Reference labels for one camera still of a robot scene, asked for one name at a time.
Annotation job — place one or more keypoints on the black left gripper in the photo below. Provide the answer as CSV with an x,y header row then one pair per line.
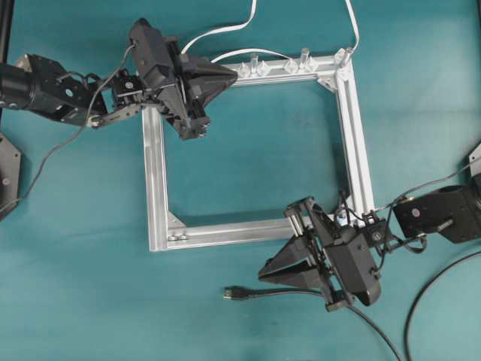
x,y
198,81

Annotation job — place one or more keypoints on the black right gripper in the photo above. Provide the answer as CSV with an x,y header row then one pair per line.
x,y
303,262

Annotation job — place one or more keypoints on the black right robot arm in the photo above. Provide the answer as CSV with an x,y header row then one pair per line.
x,y
453,212

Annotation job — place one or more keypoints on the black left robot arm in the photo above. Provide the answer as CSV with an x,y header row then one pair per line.
x,y
45,88

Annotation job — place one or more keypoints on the black zip tie loop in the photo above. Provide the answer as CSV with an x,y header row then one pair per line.
x,y
344,215

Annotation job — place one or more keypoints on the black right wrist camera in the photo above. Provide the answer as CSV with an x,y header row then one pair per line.
x,y
354,265

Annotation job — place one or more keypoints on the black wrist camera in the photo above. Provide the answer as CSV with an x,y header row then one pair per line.
x,y
354,265
151,56

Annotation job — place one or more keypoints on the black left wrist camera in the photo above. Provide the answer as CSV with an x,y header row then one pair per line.
x,y
151,56

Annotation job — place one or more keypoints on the square aluminium extrusion frame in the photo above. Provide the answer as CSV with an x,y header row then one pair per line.
x,y
336,74

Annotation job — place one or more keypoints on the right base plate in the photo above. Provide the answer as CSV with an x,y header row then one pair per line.
x,y
474,166

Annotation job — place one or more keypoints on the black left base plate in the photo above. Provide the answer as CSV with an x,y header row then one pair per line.
x,y
10,175

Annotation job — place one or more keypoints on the black vertical frame post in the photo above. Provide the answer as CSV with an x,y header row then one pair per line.
x,y
6,17

